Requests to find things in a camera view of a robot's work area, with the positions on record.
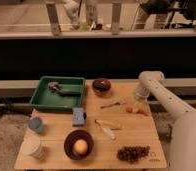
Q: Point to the orange ball in bowl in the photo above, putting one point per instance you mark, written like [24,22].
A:
[80,147]

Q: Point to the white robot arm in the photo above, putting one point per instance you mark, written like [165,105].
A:
[182,155]

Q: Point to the grey tool in tray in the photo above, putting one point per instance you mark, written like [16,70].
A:
[55,87]

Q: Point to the bunch of dark grapes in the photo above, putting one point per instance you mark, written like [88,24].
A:
[132,154]

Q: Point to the white stacked cups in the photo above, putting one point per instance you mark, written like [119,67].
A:
[32,147]

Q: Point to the small red bowl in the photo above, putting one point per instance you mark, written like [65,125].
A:
[101,86]

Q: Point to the green plastic tray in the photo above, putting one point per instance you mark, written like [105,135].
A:
[43,99]

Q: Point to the wooden spatula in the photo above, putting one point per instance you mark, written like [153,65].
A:
[111,125]

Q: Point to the blue sponge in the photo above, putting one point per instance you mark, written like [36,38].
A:
[79,117]

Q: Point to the dark brown bowl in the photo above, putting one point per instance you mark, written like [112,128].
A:
[72,138]

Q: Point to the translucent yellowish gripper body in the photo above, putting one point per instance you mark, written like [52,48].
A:
[139,104]

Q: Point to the light blue cup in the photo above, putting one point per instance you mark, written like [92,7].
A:
[36,125]

